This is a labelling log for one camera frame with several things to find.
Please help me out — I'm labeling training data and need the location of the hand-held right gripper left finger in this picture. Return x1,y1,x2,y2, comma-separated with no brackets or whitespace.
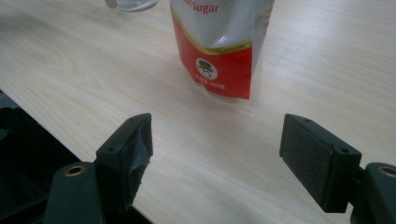
92,113,154,216

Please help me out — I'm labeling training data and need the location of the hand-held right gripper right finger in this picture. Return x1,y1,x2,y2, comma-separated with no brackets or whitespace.
278,113,362,214

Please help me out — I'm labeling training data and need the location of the red and white sugar bag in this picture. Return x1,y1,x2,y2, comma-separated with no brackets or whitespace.
169,0,276,101

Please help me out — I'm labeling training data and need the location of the clear glass clip-top jar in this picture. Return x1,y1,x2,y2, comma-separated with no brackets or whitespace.
105,0,159,12

